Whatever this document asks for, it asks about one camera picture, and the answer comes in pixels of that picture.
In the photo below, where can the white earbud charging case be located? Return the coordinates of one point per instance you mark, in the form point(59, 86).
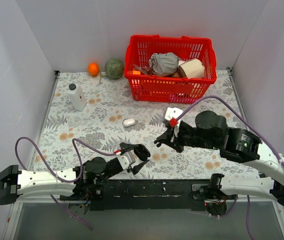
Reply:
point(129, 122)

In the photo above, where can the clear plastic snack wrapper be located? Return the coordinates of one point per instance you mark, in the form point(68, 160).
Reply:
point(145, 70)

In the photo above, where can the green melon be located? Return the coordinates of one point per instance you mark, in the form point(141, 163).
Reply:
point(114, 69)

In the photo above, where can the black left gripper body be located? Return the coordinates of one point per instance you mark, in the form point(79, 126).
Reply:
point(132, 159)

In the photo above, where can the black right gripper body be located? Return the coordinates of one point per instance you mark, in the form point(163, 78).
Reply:
point(172, 136)

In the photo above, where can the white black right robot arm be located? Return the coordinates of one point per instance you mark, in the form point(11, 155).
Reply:
point(236, 145)

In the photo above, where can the crumpled grey bag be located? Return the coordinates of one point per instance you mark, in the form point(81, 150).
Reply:
point(163, 64)

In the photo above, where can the red plastic shopping basket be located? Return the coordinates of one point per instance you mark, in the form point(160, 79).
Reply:
point(172, 88)

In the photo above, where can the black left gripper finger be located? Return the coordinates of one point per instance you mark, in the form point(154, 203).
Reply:
point(138, 167)
point(125, 147)

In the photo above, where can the orange fruit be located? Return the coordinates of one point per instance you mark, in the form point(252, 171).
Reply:
point(93, 69)

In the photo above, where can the beige paper roll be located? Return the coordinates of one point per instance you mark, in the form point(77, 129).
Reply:
point(191, 69)

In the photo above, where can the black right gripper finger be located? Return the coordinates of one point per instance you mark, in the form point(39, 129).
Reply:
point(174, 145)
point(167, 135)

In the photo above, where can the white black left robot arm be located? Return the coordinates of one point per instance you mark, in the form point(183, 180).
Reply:
point(83, 182)

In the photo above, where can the white bottle black cap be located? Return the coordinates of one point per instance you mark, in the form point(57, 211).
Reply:
point(76, 96)

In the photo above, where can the floral patterned table mat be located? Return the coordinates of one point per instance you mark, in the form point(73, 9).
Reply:
point(70, 135)

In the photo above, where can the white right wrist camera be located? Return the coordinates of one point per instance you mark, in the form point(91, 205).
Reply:
point(170, 119)

